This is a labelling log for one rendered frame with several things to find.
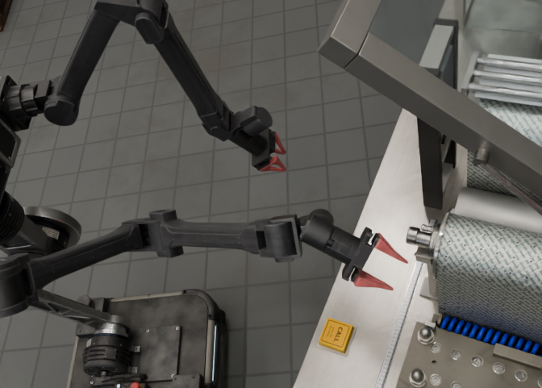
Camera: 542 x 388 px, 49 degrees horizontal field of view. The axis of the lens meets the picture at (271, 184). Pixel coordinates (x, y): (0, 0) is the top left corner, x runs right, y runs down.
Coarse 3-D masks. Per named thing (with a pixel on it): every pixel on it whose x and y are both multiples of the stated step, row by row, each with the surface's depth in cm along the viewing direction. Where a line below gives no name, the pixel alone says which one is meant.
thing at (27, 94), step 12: (0, 84) 143; (12, 84) 146; (24, 84) 145; (36, 84) 145; (0, 96) 141; (12, 96) 142; (24, 96) 143; (0, 108) 142; (12, 108) 143; (24, 108) 144; (36, 108) 143; (12, 120) 146; (24, 120) 149
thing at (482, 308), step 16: (448, 288) 122; (464, 288) 119; (448, 304) 129; (464, 304) 126; (480, 304) 122; (496, 304) 119; (512, 304) 116; (480, 320) 130; (496, 320) 126; (512, 320) 123; (528, 320) 119; (528, 336) 126
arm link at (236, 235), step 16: (176, 224) 136; (192, 224) 133; (208, 224) 129; (224, 224) 126; (240, 224) 123; (256, 224) 116; (272, 224) 114; (288, 224) 114; (176, 240) 134; (192, 240) 130; (208, 240) 127; (224, 240) 123; (240, 240) 120; (256, 240) 117; (272, 240) 114; (288, 240) 114; (160, 256) 141; (176, 256) 139; (272, 256) 115; (288, 256) 114
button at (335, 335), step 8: (328, 320) 151; (336, 320) 151; (328, 328) 150; (336, 328) 150; (344, 328) 149; (352, 328) 150; (320, 336) 150; (328, 336) 149; (336, 336) 149; (344, 336) 148; (320, 344) 150; (328, 344) 148; (336, 344) 147; (344, 344) 147; (344, 352) 148
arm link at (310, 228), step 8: (312, 216) 114; (304, 224) 114; (312, 224) 112; (320, 224) 113; (328, 224) 113; (304, 232) 112; (312, 232) 112; (320, 232) 112; (328, 232) 112; (304, 240) 113; (312, 240) 113; (320, 240) 112; (328, 240) 113; (320, 248) 113
